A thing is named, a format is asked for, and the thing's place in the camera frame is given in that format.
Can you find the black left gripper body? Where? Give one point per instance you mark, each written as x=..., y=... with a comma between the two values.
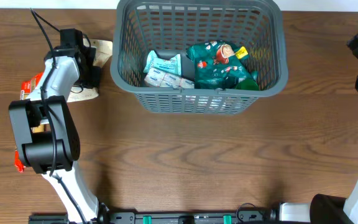
x=89, y=76

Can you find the beige paper pouch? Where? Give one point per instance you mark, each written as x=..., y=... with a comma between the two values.
x=102, y=55

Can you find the orange spaghetti packet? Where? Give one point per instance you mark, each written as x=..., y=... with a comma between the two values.
x=28, y=87

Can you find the white tissue multipack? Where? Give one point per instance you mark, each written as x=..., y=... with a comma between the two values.
x=159, y=78

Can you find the mint toilet wipes pack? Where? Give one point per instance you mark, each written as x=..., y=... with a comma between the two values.
x=172, y=65

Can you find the green lid jar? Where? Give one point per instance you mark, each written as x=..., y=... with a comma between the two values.
x=249, y=83

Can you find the green instant coffee bag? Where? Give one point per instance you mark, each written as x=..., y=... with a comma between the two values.
x=218, y=64

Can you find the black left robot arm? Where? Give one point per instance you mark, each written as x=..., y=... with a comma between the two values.
x=44, y=131

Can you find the grey plastic lattice basket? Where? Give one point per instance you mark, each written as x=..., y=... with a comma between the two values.
x=169, y=28

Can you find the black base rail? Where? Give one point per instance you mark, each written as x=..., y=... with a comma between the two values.
x=244, y=216

